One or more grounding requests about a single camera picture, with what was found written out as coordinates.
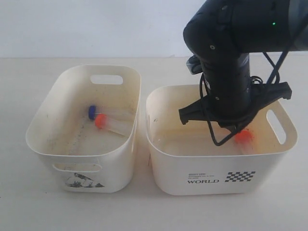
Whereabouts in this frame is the white plastic bin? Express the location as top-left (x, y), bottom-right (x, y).
top-left (26, 64), bottom-right (141, 193)

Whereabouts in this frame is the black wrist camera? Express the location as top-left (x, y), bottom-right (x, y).
top-left (186, 55), bottom-right (203, 75)

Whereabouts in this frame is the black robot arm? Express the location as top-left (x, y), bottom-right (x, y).
top-left (179, 0), bottom-right (308, 127)

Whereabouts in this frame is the black cable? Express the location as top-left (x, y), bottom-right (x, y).
top-left (198, 0), bottom-right (308, 147)

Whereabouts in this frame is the white WORLD bin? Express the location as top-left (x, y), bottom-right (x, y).
top-left (145, 85), bottom-right (298, 195)

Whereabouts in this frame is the blue capped tube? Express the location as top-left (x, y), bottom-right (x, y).
top-left (88, 105), bottom-right (135, 120)

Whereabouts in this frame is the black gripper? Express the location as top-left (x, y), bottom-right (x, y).
top-left (179, 54), bottom-right (292, 128)

